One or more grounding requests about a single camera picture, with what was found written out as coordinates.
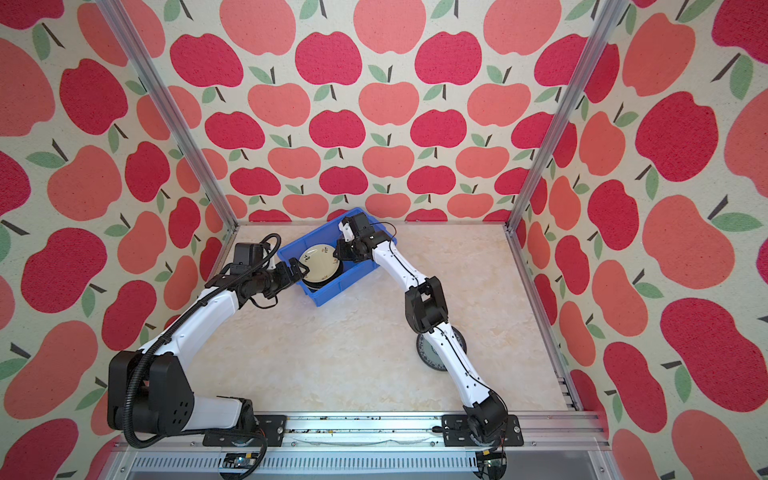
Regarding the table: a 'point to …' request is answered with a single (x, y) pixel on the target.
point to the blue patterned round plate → (430, 353)
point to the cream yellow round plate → (320, 261)
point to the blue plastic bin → (330, 236)
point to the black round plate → (314, 286)
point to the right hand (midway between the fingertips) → (339, 251)
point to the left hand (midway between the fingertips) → (303, 275)
